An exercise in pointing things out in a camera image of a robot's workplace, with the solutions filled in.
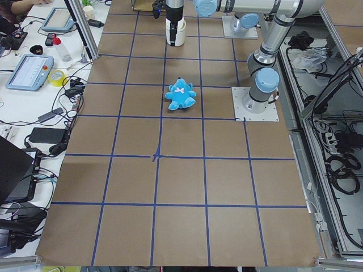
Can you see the black power adapter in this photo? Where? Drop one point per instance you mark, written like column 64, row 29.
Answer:
column 46, row 135

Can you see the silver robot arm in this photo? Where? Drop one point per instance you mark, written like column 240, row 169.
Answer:
column 207, row 8
column 263, row 77

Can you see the aluminium frame post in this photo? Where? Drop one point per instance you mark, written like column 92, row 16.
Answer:
column 78, row 16

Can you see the white trash can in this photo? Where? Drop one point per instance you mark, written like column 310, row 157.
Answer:
column 180, row 33

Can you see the blue teddy bear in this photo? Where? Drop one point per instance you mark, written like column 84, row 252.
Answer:
column 181, row 95

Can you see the clear bottle red cap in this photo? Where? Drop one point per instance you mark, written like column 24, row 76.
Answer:
column 61, row 49

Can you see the black laptop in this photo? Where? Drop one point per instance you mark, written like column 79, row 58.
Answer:
column 19, row 168

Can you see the near blue teach pendant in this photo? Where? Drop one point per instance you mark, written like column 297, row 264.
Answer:
column 31, row 73

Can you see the crumpled white cloth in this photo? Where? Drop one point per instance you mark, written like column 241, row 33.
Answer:
column 310, row 60

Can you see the black usb dongle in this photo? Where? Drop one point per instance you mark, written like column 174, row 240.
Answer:
column 95, row 23

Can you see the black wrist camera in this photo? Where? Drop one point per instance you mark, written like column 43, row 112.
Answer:
column 158, row 6

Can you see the yellow tape roll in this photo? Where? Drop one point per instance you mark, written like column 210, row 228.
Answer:
column 56, row 78

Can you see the far blue teach pendant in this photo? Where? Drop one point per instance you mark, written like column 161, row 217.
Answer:
column 58, row 20

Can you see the black cloth bundle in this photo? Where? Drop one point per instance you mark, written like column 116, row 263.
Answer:
column 301, row 41

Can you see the white paper cup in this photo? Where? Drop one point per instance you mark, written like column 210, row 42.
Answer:
column 89, row 12

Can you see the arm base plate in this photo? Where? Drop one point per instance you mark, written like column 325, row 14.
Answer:
column 247, row 109
column 240, row 28

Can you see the black phone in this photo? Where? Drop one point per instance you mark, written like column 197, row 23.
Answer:
column 49, row 39

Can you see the blue teach pendant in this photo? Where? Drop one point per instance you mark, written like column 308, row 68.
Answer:
column 31, row 73
column 58, row 20

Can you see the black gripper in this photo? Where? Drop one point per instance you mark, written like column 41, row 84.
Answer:
column 174, row 11

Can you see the black round dish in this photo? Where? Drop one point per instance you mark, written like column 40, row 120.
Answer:
column 36, row 49

